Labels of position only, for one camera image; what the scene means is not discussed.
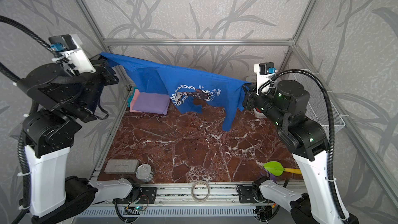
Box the blue printed t shirt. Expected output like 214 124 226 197
100 52 245 131

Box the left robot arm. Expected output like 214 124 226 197
17 56 133 224

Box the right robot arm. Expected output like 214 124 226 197
243 80 359 224

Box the white plastic laundry basket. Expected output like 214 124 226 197
246 75 265 118

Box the folded teal t shirt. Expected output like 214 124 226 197
132 88 140 100

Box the folded pink t shirt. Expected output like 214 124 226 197
129 96 139 113

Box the folded purple t shirt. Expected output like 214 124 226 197
133 92 170 115

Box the green yellow toy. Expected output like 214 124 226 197
263 161 302 181

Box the grey rectangular block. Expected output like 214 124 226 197
104 159 140 174

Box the silver metal can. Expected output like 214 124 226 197
135 164 154 183

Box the clear tape roll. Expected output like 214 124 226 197
190 180 210 203

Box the white wire mesh basket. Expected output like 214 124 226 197
287 73 329 138

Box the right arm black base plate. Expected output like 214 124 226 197
236 185 265 203

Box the clear plastic wall shelf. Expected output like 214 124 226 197
9 121 25 141

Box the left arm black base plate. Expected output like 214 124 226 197
113 187 158 205

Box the aluminium enclosure frame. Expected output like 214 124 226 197
75 0 398 224

